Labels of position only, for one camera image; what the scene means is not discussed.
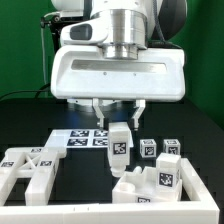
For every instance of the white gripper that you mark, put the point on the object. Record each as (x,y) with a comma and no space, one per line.
(82,72)

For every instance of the white chair seat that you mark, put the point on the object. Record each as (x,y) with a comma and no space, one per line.
(138,186)

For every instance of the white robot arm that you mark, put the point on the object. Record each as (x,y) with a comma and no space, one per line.
(118,50)

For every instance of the white chair nut cube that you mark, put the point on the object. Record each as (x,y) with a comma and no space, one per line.
(171,146)
(148,148)

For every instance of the white corner fence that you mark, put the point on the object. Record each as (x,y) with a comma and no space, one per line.
(201,209)

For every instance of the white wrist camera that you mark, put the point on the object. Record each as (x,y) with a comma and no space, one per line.
(89,32)

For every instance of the white chair back frame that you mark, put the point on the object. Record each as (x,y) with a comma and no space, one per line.
(38,164)

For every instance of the grey camera on stand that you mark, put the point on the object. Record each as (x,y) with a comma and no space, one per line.
(56,16)

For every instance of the black camera stand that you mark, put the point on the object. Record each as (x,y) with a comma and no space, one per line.
(55,30)

